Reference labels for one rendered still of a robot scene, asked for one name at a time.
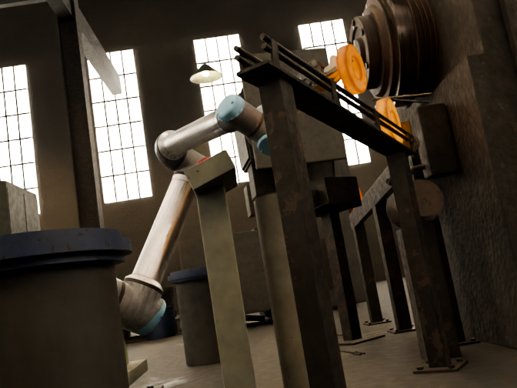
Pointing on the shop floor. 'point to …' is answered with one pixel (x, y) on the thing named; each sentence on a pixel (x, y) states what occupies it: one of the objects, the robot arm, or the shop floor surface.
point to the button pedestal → (223, 266)
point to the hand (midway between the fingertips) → (350, 64)
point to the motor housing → (429, 201)
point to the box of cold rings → (193, 252)
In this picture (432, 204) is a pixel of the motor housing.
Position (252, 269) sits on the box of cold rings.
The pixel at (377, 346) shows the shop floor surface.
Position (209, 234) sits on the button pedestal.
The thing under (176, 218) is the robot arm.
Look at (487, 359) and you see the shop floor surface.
